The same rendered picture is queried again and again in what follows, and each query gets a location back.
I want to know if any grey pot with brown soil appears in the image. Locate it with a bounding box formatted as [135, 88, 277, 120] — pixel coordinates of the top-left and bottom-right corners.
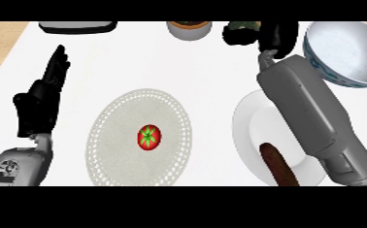
[164, 21, 213, 42]

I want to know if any brown sausage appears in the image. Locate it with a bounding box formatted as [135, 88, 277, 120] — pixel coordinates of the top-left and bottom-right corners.
[258, 142, 300, 187]

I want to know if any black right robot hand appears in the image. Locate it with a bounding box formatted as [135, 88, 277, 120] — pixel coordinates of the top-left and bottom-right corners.
[221, 21, 299, 60]

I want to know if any green squash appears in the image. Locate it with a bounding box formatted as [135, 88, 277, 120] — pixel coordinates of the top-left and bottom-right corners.
[226, 21, 262, 32]

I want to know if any white plate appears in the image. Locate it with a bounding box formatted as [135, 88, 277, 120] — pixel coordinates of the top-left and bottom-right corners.
[231, 89, 329, 187]

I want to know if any dark grey flat tray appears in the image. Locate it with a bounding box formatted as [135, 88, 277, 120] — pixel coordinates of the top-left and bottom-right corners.
[37, 21, 118, 35]

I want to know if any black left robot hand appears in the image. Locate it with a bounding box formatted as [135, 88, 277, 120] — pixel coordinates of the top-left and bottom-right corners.
[12, 44, 71, 139]

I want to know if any red tomato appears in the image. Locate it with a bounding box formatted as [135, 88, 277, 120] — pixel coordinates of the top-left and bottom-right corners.
[136, 124, 163, 151]

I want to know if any round pale grey placemat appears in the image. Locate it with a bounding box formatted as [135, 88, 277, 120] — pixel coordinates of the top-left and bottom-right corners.
[84, 88, 194, 187]

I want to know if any white and blue bowl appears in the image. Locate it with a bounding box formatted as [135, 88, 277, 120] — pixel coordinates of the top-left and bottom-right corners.
[302, 21, 367, 88]

